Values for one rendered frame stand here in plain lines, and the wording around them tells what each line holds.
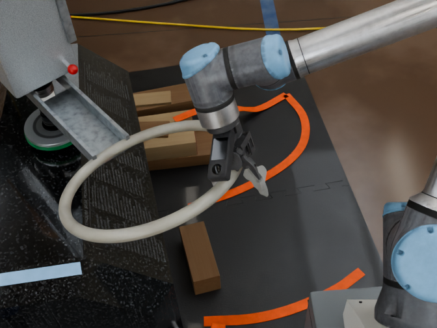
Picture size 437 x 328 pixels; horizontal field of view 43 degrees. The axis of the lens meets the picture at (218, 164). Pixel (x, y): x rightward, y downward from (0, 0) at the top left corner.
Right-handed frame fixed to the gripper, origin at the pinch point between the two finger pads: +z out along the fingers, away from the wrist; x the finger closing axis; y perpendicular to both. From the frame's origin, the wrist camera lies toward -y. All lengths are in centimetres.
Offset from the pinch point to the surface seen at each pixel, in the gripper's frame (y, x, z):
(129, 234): -22.9, 15.5, -8.1
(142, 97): 147, 133, 45
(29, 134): 28, 91, -4
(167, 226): -19.3, 8.1, -7.3
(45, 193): 13, 79, 9
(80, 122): 20, 58, -12
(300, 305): 59, 26, 109
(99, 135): 17, 50, -9
